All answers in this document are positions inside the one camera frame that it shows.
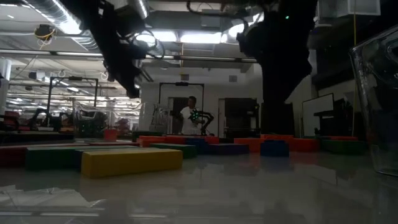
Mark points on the silver ventilation duct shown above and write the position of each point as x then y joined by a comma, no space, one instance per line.
141,7

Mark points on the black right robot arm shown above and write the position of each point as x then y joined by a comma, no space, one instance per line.
280,31

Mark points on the whiteboard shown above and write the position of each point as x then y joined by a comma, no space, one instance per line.
317,109

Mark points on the black cabinet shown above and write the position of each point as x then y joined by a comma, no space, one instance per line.
276,121
241,115

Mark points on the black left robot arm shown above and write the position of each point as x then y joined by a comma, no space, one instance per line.
105,28

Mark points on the black metal frame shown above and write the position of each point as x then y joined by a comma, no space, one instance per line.
182,83
74,78

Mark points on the long green block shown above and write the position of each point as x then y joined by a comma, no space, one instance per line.
49,158

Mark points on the fluorescent ceiling light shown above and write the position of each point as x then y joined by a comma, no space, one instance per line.
202,38
164,35

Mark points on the small blue block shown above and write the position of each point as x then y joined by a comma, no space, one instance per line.
274,148

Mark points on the person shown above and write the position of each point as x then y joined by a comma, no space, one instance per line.
188,121

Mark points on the long yellow block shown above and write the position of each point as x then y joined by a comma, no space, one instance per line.
130,163

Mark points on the small orange block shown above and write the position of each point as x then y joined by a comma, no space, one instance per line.
110,135

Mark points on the black background robot arm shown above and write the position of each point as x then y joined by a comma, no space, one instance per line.
205,116
56,119

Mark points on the grey ceiling pipe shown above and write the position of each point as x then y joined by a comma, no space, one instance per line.
202,58

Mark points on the white ceiling box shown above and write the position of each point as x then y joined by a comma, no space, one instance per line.
357,7

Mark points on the grey ceiling unit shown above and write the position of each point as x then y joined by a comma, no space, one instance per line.
211,20

